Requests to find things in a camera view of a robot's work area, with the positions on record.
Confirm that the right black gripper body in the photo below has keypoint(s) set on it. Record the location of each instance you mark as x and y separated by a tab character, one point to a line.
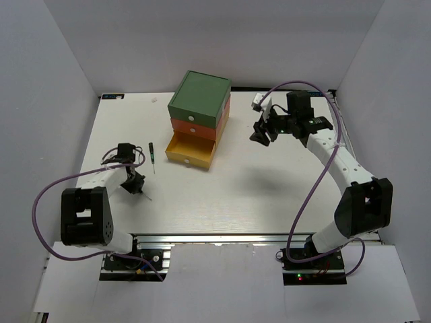
280	124

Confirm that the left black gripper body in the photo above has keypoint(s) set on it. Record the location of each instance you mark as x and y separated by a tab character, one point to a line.
133	182

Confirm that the slim green screwdriver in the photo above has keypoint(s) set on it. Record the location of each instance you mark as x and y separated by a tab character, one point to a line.
146	196

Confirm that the slim black screwdriver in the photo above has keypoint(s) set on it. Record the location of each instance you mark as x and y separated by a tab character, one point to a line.
151	150

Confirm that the green top drawer box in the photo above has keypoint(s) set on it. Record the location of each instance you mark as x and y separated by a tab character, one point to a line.
200	99

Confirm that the yellow bottom drawer box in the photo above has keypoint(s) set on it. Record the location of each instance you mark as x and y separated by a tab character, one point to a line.
192	150

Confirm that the orange drawer box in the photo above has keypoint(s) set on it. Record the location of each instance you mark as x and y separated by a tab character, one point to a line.
202	131

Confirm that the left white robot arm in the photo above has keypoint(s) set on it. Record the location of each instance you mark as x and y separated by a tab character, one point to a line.
86	217

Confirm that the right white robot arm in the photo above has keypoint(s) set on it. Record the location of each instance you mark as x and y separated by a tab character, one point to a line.
366	200

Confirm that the right black logo sticker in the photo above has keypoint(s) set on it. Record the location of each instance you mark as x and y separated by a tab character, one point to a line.
316	94

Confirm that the black logo sticker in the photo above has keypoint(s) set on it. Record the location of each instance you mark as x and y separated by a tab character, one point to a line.
112	96
316	94

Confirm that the left black logo sticker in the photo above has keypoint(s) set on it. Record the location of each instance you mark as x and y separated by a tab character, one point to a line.
112	96

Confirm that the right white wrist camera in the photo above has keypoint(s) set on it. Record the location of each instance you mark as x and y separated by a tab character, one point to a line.
262	103

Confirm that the aluminium right side rail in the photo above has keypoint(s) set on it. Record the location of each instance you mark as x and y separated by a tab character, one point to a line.
345	139

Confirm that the aluminium rail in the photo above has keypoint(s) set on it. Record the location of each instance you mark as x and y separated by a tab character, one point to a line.
345	139
211	238

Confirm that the aluminium front rail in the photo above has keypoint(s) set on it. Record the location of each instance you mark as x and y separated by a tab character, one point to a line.
211	238

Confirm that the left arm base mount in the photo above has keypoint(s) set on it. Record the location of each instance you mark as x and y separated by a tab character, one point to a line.
149	262

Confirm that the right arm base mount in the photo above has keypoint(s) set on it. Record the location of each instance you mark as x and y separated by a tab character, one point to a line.
328	270

